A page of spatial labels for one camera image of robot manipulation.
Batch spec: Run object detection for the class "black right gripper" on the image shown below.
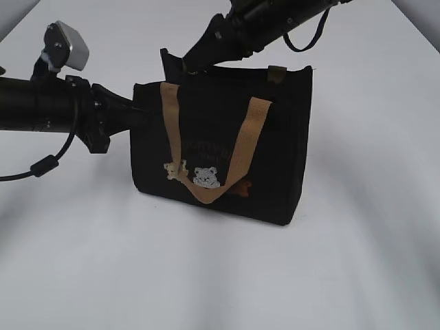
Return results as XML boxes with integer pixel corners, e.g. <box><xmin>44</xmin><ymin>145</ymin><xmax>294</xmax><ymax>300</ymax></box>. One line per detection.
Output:
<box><xmin>182</xmin><ymin>14</ymin><xmax>253</xmax><ymax>74</ymax></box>

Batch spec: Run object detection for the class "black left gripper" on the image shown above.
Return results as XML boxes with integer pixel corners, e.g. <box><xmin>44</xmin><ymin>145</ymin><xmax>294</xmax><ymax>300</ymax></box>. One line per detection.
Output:
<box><xmin>65</xmin><ymin>76</ymin><xmax>153</xmax><ymax>153</ymax></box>

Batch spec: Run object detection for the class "black tote bag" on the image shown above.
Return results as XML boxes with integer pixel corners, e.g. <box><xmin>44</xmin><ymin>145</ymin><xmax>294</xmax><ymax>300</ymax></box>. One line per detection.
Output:
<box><xmin>130</xmin><ymin>49</ymin><xmax>313</xmax><ymax>226</ymax></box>

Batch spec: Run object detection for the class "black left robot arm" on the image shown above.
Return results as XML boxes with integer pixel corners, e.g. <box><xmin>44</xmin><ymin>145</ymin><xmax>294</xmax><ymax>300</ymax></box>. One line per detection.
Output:
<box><xmin>1</xmin><ymin>76</ymin><xmax>153</xmax><ymax>154</ymax></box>

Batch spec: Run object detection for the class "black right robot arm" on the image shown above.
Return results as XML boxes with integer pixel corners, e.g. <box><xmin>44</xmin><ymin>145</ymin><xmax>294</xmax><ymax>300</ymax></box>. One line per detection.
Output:
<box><xmin>183</xmin><ymin>1</ymin><xmax>339</xmax><ymax>73</ymax></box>

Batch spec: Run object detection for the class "black looped cable right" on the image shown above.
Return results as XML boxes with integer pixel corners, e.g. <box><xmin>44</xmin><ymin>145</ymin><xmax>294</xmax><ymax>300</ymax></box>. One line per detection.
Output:
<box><xmin>282</xmin><ymin>5</ymin><xmax>331</xmax><ymax>52</ymax></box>

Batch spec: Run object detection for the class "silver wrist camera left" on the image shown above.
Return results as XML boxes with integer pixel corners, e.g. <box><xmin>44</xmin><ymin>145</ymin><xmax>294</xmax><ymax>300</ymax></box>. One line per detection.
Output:
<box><xmin>41</xmin><ymin>21</ymin><xmax>89</xmax><ymax>73</ymax></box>

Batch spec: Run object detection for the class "black cable with ferrite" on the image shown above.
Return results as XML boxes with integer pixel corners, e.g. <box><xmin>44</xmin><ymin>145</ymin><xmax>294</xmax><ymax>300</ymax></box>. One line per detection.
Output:
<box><xmin>0</xmin><ymin>127</ymin><xmax>77</xmax><ymax>182</ymax></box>

